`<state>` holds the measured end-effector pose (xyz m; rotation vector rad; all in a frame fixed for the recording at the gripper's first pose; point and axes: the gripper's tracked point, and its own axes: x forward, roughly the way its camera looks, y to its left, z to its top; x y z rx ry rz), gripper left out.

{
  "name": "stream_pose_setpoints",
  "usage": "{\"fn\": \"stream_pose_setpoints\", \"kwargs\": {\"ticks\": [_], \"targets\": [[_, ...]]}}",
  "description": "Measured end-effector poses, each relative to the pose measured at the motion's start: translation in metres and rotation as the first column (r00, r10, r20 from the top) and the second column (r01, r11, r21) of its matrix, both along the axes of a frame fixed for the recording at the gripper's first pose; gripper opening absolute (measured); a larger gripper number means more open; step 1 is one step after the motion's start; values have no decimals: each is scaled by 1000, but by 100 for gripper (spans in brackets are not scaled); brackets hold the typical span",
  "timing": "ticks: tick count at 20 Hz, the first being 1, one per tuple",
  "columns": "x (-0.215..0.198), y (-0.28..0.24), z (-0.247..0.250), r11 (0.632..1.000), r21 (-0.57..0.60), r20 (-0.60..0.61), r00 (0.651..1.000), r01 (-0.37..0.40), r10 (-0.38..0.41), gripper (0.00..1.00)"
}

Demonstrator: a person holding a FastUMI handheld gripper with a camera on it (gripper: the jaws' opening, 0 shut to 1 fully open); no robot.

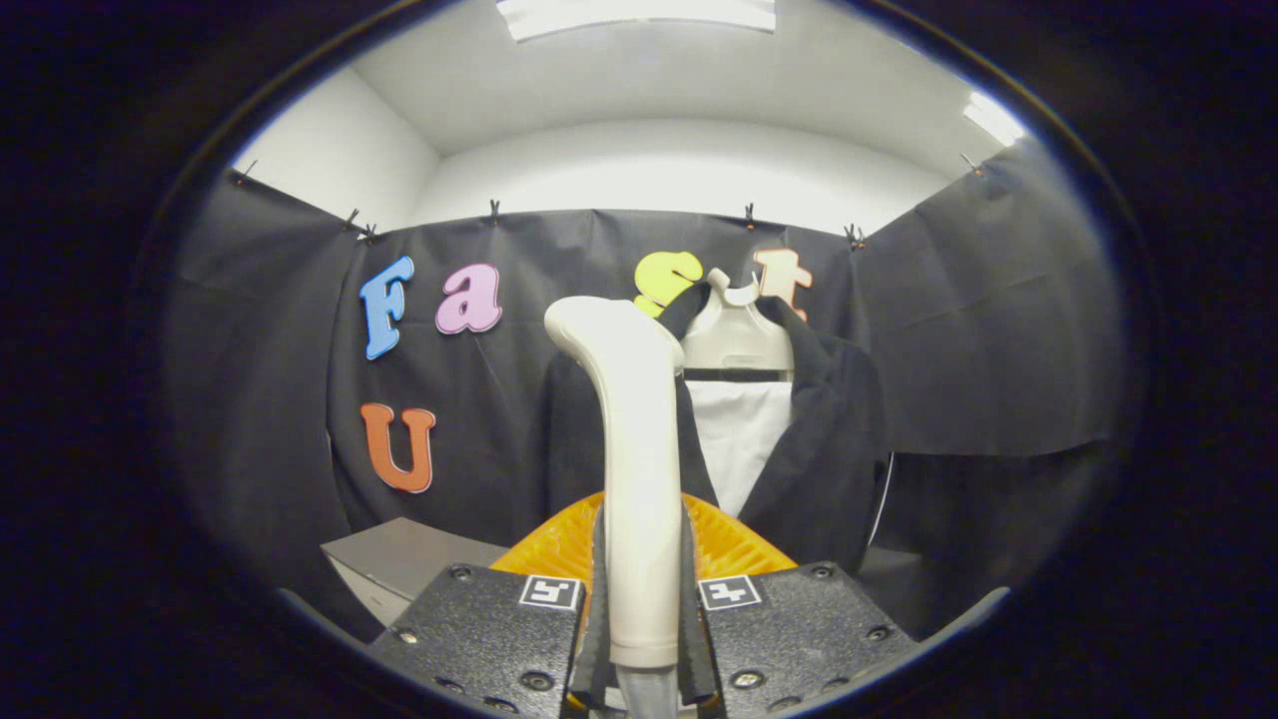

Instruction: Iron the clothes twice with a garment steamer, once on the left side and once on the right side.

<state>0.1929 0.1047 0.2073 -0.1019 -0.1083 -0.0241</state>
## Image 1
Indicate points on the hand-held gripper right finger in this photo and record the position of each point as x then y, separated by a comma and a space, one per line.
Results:
696, 649

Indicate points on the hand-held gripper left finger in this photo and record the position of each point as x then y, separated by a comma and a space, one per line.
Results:
594, 659

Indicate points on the black suit jacket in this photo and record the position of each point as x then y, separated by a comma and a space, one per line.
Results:
829, 449

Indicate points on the white cloth mannequin torso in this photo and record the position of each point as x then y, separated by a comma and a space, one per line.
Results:
739, 439

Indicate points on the grey metal cabinet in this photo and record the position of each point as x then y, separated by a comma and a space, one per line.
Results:
399, 559

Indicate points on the white plastic hanger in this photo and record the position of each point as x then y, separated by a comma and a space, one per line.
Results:
737, 340

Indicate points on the black backdrop cloth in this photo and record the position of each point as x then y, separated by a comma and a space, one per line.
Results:
998, 330

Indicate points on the small ceiling light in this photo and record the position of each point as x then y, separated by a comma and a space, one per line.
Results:
993, 120

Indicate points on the long ceiling light panel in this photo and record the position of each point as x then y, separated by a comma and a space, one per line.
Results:
639, 15

